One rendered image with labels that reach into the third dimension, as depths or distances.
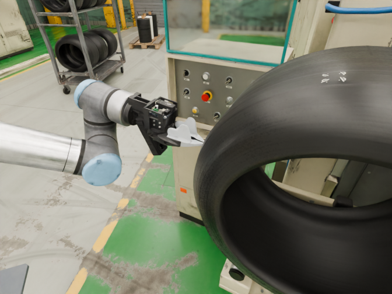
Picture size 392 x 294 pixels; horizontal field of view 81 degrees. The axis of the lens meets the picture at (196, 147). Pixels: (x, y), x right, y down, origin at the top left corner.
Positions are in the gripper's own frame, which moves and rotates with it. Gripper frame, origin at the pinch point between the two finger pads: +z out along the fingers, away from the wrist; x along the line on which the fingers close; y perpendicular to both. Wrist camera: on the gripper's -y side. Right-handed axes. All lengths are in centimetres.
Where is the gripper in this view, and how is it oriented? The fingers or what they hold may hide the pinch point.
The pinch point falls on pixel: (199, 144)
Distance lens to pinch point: 56.8
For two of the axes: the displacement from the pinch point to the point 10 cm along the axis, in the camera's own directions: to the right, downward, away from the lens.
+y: 1.1, -7.6, -6.4
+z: 8.9, 3.6, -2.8
